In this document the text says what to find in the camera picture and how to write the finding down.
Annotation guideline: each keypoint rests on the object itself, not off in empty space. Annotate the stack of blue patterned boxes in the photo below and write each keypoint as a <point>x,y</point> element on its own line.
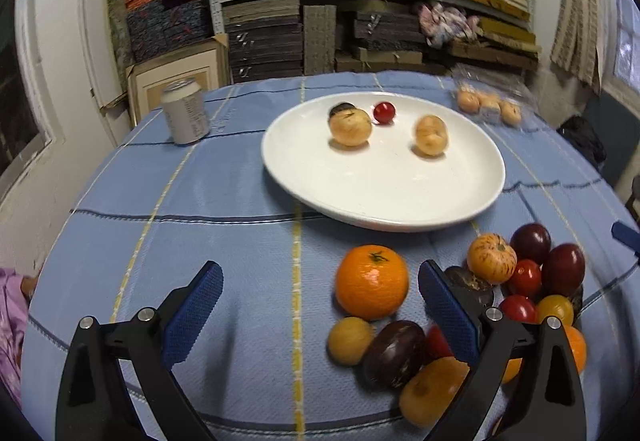
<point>165,21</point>

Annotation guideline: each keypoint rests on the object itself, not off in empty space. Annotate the beige patterned curtain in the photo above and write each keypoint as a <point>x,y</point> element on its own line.
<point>577,6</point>

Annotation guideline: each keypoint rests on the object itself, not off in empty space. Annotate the bright window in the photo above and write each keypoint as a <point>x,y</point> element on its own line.
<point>627,41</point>

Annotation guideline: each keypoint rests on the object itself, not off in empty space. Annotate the orange tangerine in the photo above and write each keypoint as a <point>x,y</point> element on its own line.
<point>371,282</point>

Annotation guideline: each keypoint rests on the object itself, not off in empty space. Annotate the small bagged orange fruit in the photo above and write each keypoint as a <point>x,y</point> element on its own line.
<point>468,102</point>
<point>489,104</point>
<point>510,112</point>

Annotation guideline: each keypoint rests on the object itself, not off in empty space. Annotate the pink floral cloth bundle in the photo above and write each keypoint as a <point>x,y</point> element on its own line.
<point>447,23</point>

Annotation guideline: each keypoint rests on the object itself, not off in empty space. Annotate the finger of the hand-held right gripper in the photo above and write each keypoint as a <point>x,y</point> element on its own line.
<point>627,235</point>

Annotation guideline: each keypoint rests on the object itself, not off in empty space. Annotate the white plate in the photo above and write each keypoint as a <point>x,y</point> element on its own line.
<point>380,186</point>

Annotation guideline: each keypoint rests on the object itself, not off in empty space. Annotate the dark brown fruit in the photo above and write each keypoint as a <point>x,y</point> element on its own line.
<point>467,283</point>

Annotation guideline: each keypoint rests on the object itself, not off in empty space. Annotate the small yellow fruit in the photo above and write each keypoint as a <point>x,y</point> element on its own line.
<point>350,341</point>

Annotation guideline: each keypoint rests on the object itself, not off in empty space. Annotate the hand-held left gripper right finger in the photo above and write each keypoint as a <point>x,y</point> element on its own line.
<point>445,306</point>

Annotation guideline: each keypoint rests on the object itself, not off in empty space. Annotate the red cherry tomato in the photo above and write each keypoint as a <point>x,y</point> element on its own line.
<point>384,113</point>

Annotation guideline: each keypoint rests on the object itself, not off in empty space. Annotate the small dark fruit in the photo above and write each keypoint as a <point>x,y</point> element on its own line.
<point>578,299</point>

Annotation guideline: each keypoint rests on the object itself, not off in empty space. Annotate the dark red plum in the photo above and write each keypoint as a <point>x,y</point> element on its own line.
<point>563,269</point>
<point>530,242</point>

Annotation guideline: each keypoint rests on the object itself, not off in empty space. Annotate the stack of dark boxes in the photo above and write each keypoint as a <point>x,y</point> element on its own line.
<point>262,43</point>

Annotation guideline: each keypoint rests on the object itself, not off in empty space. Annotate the large tan round fruit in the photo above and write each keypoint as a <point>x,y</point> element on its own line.
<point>350,127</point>

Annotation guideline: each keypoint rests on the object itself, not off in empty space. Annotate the dark purple fruit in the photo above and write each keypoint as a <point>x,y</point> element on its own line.
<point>395,353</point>

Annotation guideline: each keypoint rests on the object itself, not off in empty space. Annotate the dark round fruit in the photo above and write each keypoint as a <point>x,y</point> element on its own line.
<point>341,108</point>

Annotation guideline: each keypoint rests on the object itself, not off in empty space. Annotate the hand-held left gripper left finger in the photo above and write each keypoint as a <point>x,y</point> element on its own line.
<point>197,311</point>

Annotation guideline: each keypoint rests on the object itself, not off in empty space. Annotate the clear plastic bag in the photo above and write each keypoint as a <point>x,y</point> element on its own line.
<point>492,93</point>

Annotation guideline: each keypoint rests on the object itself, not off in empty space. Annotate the tan wrinkled fruit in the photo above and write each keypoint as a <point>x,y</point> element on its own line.
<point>431,135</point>

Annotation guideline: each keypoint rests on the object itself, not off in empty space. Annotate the cardboard box with frame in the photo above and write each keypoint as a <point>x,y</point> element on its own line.
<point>175,76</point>

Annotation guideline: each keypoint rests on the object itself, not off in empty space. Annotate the silver drink can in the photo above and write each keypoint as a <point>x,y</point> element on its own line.
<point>185,113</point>

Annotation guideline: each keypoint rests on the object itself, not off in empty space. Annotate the grey perforated board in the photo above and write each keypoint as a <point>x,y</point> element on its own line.
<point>320,38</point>

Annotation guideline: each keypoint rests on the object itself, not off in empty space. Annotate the black jacket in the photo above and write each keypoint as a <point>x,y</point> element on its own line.
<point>582,138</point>

